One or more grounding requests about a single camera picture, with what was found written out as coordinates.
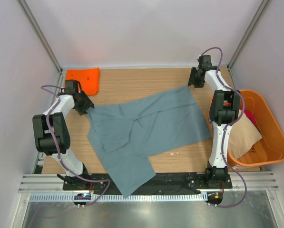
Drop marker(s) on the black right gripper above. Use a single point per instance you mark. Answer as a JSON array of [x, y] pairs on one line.
[[197, 84]]

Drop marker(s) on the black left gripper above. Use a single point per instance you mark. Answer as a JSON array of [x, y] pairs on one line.
[[87, 104]]

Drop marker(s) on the blue grey t shirt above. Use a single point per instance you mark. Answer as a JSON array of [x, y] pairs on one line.
[[123, 136]]

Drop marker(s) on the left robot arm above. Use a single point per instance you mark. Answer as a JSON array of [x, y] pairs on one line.
[[52, 136]]

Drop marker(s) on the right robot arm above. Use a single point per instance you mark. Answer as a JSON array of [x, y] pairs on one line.
[[223, 112]]

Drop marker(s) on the folded orange t shirt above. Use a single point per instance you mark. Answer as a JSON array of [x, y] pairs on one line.
[[88, 78]]

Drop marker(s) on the red t shirt in basket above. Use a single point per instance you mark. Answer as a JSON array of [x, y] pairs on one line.
[[251, 117]]

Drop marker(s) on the beige t shirt in basket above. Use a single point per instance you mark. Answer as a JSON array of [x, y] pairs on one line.
[[242, 137]]

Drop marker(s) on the orange plastic basket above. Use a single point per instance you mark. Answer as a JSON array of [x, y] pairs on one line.
[[268, 150]]

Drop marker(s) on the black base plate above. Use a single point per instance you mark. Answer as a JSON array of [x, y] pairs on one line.
[[161, 184]]

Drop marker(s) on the left aluminium corner post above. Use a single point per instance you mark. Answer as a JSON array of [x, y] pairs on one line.
[[35, 26]]

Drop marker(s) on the aluminium corner post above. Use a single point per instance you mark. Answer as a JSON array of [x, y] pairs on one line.
[[261, 9], [35, 26]]

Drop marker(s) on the aluminium frame rail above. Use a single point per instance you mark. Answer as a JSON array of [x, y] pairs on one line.
[[38, 183]]

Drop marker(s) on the right aluminium corner post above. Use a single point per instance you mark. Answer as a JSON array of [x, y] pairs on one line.
[[261, 9]]

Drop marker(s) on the white slotted cable duct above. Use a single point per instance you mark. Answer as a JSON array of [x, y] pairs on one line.
[[84, 197]]

